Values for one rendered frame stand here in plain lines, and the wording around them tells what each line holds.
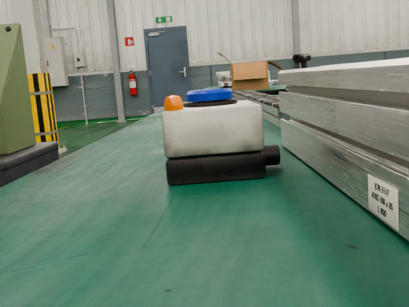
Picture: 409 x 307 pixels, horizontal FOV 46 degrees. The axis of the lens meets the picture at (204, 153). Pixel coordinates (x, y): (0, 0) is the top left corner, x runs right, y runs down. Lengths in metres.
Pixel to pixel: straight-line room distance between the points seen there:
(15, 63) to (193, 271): 0.60
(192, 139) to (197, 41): 11.15
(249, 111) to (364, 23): 11.60
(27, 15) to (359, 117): 6.70
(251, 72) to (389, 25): 9.57
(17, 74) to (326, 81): 0.53
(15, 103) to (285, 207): 0.53
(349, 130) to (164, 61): 11.27
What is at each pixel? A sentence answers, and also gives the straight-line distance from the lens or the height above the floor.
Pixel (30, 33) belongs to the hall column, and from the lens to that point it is 6.88.
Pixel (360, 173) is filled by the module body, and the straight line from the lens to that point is 0.29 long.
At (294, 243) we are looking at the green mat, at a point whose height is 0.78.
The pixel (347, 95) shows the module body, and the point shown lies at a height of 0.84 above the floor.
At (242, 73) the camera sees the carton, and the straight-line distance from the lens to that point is 2.64.
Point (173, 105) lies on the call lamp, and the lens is 0.38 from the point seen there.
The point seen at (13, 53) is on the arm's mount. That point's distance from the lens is 0.78.
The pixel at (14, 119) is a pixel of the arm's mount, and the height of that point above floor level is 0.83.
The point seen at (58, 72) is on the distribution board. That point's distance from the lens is 11.89.
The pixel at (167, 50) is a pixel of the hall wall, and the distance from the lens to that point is 11.55.
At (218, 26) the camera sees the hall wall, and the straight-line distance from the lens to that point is 11.54.
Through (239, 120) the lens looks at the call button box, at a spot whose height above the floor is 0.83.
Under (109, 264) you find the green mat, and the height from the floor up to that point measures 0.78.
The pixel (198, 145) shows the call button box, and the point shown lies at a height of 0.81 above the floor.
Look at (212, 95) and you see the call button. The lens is 0.40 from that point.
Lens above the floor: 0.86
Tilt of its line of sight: 9 degrees down
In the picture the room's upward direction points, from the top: 4 degrees counter-clockwise
